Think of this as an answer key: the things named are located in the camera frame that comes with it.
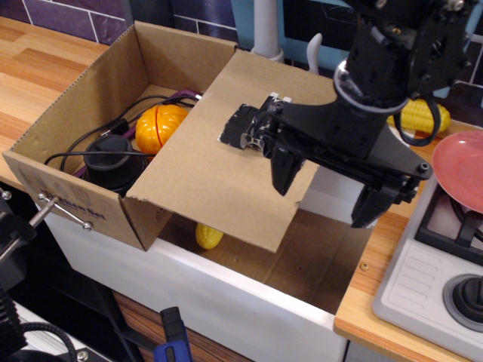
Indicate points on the blue black clamp handle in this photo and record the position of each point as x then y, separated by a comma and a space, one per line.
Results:
177, 346

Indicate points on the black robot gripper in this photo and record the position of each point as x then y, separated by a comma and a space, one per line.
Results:
349, 140

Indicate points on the black round lid pot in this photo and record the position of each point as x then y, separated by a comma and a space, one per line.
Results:
112, 163

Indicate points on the white toy sink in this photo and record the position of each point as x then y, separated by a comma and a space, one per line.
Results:
265, 306

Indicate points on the metal clamp screw handle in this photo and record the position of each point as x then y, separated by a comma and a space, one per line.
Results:
54, 204

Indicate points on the orange toy pumpkin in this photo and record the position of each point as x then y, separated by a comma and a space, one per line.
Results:
156, 126

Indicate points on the pink plastic plate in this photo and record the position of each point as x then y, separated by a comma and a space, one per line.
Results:
457, 164

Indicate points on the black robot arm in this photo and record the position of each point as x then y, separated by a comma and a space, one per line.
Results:
403, 50

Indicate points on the black clamp mount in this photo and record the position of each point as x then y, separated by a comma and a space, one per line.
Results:
13, 271

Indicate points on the black stove knob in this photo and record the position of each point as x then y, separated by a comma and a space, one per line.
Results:
462, 297

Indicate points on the yellow toy corn on counter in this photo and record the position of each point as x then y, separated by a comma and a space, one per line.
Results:
417, 116

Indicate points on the brown cardboard box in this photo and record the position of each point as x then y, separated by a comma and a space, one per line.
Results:
194, 175

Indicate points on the grey toy stove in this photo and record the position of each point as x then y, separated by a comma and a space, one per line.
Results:
411, 295

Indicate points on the black stove burner grate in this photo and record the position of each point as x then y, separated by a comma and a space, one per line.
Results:
449, 227

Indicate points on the yellow toy corn in sink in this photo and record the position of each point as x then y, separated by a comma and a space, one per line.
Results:
207, 237

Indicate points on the white toy faucet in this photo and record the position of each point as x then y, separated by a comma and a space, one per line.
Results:
266, 37

